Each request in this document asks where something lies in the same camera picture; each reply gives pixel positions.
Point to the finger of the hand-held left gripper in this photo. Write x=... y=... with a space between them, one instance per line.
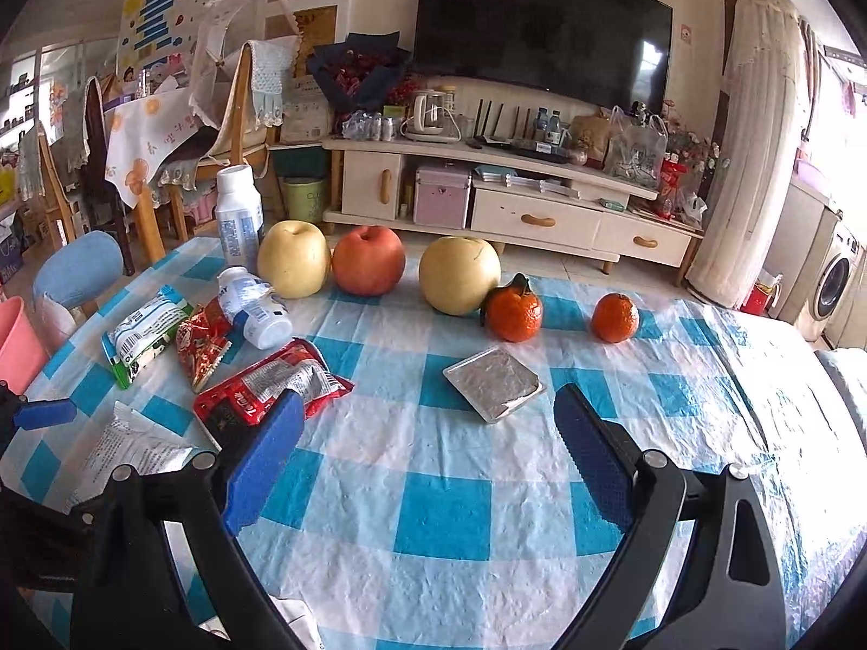
x=47 y=413

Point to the tan printed bag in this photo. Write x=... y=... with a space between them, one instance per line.
x=589 y=142

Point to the tangerine with green leaf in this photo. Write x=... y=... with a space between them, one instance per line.
x=515 y=315

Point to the large yellow pear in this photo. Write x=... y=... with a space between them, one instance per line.
x=460 y=277

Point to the red apple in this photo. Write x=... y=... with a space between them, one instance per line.
x=369 y=261

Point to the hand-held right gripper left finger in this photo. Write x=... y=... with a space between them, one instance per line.
x=267 y=460

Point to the small water bottle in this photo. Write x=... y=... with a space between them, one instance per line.
x=540 y=127
x=555 y=128

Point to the white orange-print table cloth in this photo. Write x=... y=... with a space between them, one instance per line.
x=145 y=135

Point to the black television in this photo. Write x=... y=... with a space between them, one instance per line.
x=535 y=20

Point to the washing machine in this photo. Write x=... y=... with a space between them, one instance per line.
x=833 y=284

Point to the pack of small bottles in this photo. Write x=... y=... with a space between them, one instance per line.
x=369 y=127

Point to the white plastic bag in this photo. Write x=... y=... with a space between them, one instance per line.
x=57 y=318

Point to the cream television cabinet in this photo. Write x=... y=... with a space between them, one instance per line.
x=535 y=220

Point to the silver foil packet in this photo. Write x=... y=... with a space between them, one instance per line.
x=491 y=382

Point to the pink storage box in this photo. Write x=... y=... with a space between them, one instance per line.
x=440 y=196

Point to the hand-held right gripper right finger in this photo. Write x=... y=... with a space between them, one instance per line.
x=593 y=460

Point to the blue cushioned stool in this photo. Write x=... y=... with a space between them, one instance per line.
x=78 y=271

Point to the yellow apple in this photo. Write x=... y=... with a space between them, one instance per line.
x=294 y=261

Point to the green waste bin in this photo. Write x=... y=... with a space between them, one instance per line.
x=305 y=200

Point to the plain orange tangerine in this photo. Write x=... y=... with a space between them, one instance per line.
x=615 y=318

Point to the blue checkered tablecloth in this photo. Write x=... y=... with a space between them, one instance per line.
x=474 y=487

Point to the white electric kettle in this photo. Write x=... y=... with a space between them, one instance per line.
x=428 y=115

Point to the large red snack packet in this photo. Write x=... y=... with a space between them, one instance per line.
x=230 y=406

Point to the lace covered air conditioner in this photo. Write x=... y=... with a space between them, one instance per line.
x=752 y=149

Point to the black router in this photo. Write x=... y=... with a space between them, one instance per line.
x=494 y=143

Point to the pink plastic bucket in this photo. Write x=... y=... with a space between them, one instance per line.
x=17 y=345

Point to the small crushed white bottle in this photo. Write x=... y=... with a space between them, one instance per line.
x=261 y=318

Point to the wall poster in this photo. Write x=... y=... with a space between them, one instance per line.
x=162 y=7

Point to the green white snack packet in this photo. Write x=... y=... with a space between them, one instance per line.
x=139 y=338

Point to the lace mesh food cover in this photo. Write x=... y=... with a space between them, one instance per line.
x=223 y=47

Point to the small red snack packet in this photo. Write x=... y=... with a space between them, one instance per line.
x=200 y=345

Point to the dark chair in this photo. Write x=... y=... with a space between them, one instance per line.
x=98 y=149

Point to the red gift packet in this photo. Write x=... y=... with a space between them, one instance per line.
x=670 y=183

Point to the clear plastic bag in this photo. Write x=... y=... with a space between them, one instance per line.
x=633 y=149

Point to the plain wooden chair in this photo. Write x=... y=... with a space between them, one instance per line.
x=51 y=183

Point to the wooden chair with lace cover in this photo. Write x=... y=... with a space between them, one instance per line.
x=237 y=115

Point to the upright white plastic bottle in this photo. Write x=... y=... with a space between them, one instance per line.
x=238 y=216

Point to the dark blue flower bouquet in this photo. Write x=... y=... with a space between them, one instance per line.
x=359 y=71

